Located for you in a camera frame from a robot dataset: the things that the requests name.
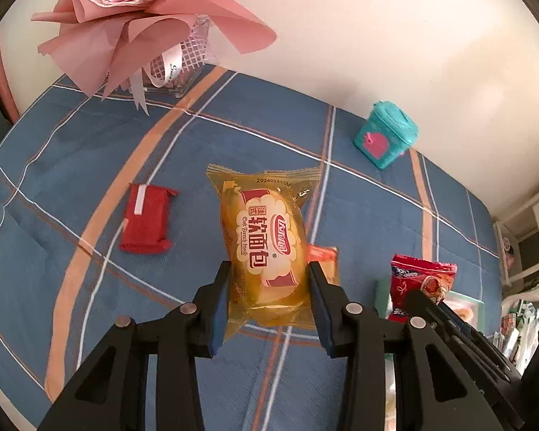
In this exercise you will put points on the blue plaid tablecloth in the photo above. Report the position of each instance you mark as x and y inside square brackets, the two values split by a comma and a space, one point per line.
[72, 166]

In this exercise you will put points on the white shelf unit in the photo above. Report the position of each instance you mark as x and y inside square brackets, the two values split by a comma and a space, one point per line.
[538, 215]

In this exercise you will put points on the teal toy chest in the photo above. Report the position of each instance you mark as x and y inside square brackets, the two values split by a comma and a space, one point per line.
[386, 137]

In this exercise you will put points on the pale plastic wrappers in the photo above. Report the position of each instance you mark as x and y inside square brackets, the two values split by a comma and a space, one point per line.
[518, 332]

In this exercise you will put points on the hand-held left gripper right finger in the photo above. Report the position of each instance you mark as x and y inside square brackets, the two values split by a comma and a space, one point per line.
[325, 323]

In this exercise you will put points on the teal shallow box tray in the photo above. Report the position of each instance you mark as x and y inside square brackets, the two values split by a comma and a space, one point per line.
[381, 296]

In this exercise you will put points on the yellow soft bread packet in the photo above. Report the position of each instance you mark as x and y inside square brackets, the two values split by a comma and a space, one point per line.
[265, 233]

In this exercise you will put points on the clear glass vase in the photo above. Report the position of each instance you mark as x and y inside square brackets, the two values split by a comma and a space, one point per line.
[191, 63]

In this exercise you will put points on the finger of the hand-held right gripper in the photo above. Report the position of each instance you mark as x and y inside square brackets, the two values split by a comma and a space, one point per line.
[431, 307]
[484, 341]

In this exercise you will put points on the red candy packet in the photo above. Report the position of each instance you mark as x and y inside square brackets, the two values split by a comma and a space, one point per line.
[413, 278]

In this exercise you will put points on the pink flower bouquet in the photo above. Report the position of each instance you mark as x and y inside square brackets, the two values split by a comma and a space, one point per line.
[139, 22]

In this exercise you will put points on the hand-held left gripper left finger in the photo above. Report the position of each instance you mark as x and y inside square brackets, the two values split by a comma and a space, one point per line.
[217, 323]

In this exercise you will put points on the pink furniture edge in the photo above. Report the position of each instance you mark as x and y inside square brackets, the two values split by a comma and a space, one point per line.
[4, 81]

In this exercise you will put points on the small dark red packet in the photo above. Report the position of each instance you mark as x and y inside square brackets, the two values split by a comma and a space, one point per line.
[146, 220]

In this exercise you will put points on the cream orange roll packet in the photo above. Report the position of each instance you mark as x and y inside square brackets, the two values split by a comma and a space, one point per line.
[325, 256]

